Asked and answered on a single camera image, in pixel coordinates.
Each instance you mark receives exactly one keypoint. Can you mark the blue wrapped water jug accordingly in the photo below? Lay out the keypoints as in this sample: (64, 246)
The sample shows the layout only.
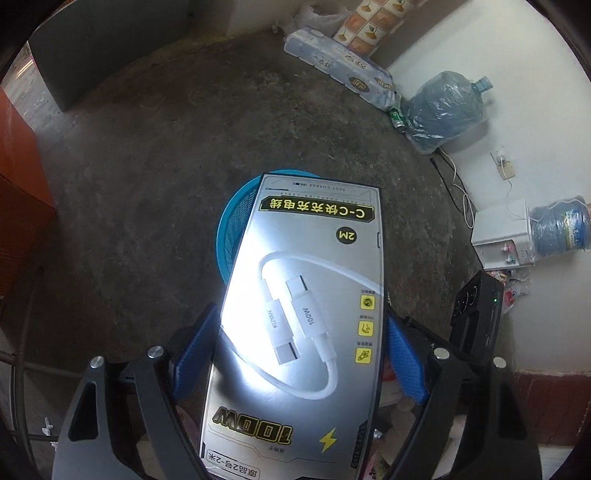
(558, 226)

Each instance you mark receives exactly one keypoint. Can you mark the colourful snack wrapper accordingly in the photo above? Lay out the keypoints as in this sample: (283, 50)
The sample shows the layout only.
(508, 295)

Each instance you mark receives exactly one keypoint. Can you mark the clear wrapped water jug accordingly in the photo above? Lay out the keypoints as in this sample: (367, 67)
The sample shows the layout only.
(443, 110)

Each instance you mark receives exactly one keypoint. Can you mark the white plastic bag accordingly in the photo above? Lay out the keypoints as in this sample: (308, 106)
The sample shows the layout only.
(318, 21)

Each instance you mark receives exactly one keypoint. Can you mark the blue plastic mesh wastebasket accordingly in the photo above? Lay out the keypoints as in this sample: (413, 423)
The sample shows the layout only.
(233, 230)

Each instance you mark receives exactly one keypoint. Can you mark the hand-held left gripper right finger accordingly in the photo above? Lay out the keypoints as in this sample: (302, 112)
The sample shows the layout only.
(406, 360)

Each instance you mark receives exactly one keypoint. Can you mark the green drink can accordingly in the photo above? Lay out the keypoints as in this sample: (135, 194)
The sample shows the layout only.
(398, 119)

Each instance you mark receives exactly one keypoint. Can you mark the dark red wooden panel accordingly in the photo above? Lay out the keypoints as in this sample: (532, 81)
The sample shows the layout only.
(554, 406)

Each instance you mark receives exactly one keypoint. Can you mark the white water dispenser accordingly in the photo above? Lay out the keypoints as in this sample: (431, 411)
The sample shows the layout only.
(501, 221)

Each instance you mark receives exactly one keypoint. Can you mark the orange cardboard box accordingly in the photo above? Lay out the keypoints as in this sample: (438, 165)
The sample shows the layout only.
(23, 207)

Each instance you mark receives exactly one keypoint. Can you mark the toilet paper pack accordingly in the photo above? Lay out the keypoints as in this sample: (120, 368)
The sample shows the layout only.
(337, 69)

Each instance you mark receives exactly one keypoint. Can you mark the grey cabinet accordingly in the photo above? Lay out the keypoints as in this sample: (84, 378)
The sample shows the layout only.
(74, 69)

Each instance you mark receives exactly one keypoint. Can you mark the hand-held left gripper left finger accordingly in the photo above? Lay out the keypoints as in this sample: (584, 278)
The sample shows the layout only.
(196, 350)

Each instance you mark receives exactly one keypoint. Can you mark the wall socket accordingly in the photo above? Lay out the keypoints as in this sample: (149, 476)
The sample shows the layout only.
(503, 164)

